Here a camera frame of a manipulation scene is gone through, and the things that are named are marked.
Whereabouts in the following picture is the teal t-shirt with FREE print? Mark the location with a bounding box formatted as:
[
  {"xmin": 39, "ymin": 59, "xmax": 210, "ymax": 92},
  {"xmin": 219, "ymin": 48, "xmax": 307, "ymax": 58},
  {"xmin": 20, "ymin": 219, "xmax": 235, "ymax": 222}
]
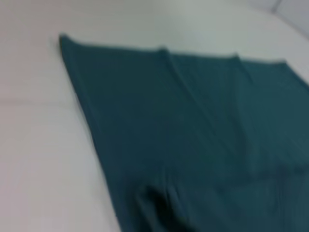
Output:
[{"xmin": 58, "ymin": 32, "xmax": 309, "ymax": 232}]

